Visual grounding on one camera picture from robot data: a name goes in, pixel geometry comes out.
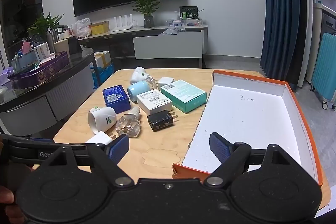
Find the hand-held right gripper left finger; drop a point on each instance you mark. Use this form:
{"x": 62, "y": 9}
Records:
{"x": 118, "y": 149}

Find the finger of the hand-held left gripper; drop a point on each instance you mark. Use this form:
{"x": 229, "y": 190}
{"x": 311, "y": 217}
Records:
{"x": 43, "y": 140}

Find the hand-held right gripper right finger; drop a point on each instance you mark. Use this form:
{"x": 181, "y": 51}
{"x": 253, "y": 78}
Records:
{"x": 220, "y": 148}

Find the white charger with port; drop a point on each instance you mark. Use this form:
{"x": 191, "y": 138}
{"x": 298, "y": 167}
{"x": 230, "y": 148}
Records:
{"x": 98, "y": 138}

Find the white cup-shaped device green leaf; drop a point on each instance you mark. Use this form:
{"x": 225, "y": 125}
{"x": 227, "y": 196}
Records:
{"x": 102, "y": 120}

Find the orange cardboard box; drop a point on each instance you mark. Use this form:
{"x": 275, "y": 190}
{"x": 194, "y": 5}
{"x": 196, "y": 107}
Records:
{"x": 249, "y": 119}

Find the black charger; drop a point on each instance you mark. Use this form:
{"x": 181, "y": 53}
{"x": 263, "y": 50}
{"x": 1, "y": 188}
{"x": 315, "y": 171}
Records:
{"x": 160, "y": 120}

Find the blue tin box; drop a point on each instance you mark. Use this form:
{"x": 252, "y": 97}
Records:
{"x": 115, "y": 98}

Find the small white labelled box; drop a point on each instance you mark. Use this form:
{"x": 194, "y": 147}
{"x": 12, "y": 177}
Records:
{"x": 154, "y": 102}

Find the light blue cylinder bottle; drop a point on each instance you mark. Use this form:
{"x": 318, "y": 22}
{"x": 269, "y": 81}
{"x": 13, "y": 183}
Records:
{"x": 137, "y": 90}

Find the teal and white box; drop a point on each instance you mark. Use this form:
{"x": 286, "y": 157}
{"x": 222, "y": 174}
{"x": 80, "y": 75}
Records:
{"x": 183, "y": 95}

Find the white plug-in repeller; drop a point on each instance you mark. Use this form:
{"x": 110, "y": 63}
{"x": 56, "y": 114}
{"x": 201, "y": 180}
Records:
{"x": 139, "y": 75}

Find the white cube charger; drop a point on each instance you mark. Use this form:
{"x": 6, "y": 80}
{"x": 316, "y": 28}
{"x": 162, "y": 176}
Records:
{"x": 165, "y": 83}

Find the person's left hand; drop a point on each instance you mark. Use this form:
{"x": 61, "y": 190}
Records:
{"x": 5, "y": 195}

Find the dark round counter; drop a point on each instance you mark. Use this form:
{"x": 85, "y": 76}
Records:
{"x": 52, "y": 92}

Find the purple patterned box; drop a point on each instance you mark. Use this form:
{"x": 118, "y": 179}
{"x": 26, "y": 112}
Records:
{"x": 39, "y": 74}

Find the blue bottle pack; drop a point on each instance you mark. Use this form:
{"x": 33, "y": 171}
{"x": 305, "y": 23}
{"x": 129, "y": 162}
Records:
{"x": 103, "y": 75}

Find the white product box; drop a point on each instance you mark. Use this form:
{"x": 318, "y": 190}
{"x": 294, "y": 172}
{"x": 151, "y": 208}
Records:
{"x": 42, "y": 52}

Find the white and yellow carton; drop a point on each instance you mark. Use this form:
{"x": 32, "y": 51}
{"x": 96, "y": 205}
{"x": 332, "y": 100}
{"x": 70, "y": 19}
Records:
{"x": 102, "y": 59}

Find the steel flask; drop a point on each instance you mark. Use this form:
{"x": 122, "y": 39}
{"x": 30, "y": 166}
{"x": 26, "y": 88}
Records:
{"x": 52, "y": 41}

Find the television cabinet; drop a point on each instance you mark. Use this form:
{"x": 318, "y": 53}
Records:
{"x": 118, "y": 40}

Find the green leafy potted plant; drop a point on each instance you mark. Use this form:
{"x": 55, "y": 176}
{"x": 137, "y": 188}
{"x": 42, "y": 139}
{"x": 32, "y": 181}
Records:
{"x": 43, "y": 26}

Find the white cabinet drawer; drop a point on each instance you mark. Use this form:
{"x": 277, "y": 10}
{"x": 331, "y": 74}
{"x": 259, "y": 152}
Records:
{"x": 168, "y": 45}

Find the white plastic bag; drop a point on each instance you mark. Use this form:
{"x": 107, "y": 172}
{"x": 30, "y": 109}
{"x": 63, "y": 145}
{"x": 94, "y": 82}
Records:
{"x": 80, "y": 28}

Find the yellow box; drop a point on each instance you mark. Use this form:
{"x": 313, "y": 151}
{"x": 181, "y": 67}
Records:
{"x": 99, "y": 28}

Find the white router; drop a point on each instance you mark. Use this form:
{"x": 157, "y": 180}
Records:
{"x": 122, "y": 26}

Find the clear plastic packets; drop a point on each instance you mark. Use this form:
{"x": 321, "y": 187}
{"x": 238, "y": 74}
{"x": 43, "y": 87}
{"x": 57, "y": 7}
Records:
{"x": 170, "y": 32}

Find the teal suitcase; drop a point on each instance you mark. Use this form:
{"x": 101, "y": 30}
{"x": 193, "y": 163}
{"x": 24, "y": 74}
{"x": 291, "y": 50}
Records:
{"x": 325, "y": 71}

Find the pile of small boxes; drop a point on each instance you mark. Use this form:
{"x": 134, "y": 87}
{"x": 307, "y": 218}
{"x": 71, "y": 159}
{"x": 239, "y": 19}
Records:
{"x": 183, "y": 22}

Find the black and green box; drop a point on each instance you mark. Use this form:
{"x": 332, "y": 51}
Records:
{"x": 188, "y": 12}

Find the potted plant in dark vase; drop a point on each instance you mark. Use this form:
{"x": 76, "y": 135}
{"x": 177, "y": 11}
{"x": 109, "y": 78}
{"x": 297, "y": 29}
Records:
{"x": 147, "y": 7}

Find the blue curtain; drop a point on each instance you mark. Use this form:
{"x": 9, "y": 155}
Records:
{"x": 281, "y": 16}

